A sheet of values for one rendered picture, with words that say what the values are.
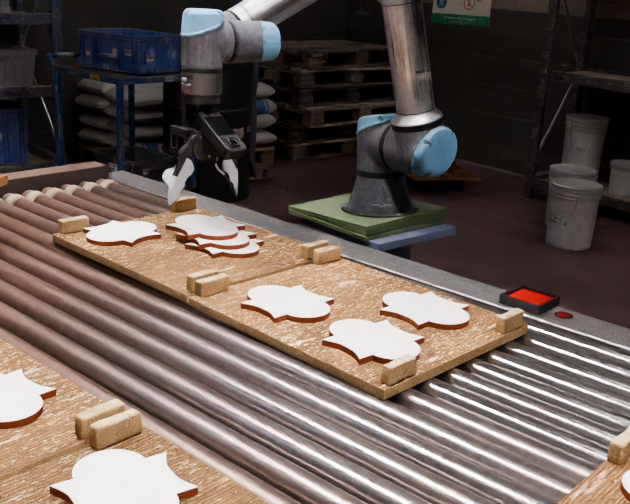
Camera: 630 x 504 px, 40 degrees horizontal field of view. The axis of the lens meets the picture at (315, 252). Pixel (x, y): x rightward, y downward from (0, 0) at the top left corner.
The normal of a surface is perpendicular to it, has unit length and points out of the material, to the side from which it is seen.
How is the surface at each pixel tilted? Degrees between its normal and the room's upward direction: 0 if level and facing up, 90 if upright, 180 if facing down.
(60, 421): 0
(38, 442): 0
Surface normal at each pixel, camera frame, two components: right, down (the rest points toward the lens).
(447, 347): 0.06, -0.95
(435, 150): 0.61, 0.35
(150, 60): 0.83, 0.22
